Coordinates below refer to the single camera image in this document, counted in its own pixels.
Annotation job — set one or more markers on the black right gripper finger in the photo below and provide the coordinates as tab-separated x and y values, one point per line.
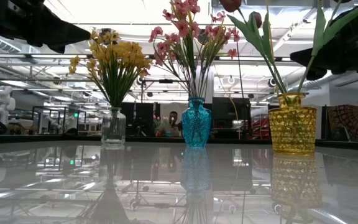
328	57
317	74

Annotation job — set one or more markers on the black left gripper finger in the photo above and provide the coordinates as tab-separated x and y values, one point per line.
57	28
53	46

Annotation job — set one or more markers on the yellow artificial flower bunch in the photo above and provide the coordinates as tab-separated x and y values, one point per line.
104	46
129	56
74	60

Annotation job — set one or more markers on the red artificial tulip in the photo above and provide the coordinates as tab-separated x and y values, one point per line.
230	3
319	31
256	19

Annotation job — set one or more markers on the yellow glass vase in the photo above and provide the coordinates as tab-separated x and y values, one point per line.
292	130

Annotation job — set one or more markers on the clear glass vase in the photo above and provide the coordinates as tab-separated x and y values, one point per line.
113	127

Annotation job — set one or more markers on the pink artificial flower bunch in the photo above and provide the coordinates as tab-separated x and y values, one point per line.
219	31
180	28
157	56

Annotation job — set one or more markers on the blue glass vase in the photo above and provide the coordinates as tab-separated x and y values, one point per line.
196	124

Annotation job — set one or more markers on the small potted pink flowers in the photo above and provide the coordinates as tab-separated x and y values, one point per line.
159	133

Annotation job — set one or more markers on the patterned tapestry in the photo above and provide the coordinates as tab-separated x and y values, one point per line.
346	121

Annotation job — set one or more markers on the overhead rig crossbar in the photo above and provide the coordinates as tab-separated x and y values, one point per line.
250	58

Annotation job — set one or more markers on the white robot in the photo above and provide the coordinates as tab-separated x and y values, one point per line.
2	102

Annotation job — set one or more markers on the red object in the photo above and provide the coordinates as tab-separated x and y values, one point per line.
259	127

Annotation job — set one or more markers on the black cabinet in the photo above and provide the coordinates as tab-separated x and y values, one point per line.
228	115

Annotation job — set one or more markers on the black light stand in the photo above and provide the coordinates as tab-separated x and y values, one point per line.
166	81

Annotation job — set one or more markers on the person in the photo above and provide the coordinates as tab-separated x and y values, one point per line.
173	116

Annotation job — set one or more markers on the black cage frame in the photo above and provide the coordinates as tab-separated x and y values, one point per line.
57	107

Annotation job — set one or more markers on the black table frame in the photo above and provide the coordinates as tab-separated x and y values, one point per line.
26	138

